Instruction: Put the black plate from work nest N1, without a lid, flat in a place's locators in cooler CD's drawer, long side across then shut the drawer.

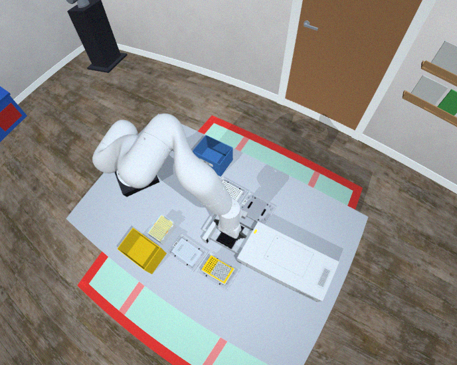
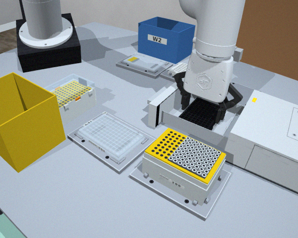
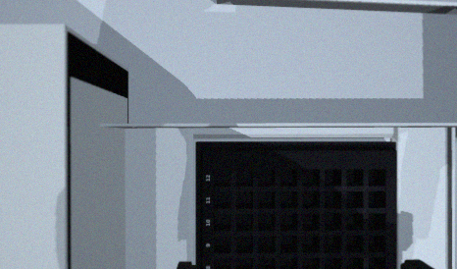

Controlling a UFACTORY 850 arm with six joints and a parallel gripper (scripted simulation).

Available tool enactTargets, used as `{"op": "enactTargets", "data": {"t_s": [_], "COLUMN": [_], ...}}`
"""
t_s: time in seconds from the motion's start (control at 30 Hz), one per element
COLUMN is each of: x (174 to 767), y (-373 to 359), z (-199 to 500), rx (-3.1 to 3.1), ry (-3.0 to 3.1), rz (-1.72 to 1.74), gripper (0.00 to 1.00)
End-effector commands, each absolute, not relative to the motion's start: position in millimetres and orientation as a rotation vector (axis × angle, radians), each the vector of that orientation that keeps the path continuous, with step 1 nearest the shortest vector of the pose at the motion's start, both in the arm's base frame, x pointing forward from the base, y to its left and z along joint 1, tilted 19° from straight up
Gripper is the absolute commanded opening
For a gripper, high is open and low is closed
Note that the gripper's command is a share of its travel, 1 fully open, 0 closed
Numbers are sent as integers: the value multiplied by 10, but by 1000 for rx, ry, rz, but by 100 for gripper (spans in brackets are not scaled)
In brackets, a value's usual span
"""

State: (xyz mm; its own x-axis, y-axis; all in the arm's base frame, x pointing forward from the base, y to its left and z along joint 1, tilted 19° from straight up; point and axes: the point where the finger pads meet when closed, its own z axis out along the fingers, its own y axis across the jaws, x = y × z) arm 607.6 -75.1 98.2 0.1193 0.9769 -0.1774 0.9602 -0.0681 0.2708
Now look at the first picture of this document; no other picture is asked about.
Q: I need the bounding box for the blue open-top bin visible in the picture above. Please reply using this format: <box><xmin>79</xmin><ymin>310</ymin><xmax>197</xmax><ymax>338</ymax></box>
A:
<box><xmin>193</xmin><ymin>135</ymin><xmax>233</xmax><ymax>177</ymax></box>

